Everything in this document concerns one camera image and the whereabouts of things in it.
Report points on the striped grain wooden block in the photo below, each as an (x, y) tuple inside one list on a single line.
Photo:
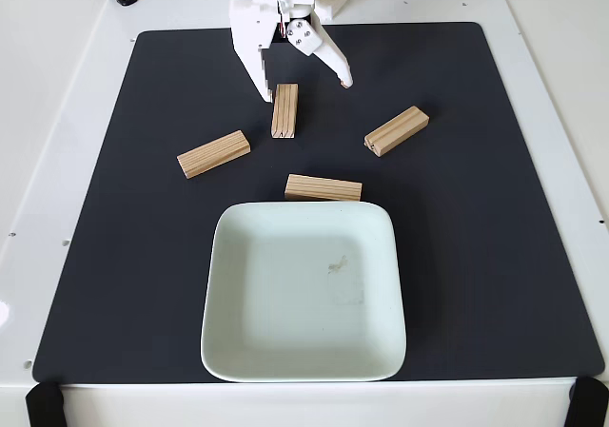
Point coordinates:
[(323, 187)]

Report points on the black rubber mat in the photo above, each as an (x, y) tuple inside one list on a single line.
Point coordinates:
[(143, 256)]

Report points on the four-groove wooden block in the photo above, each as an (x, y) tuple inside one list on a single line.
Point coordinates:
[(284, 110)]

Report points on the pale green square plate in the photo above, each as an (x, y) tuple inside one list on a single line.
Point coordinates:
[(295, 303)]

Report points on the single-groove wooden block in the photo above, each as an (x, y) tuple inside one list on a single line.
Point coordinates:
[(397, 130)]

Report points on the plain wooden block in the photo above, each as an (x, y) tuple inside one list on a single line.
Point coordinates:
[(214, 153)]

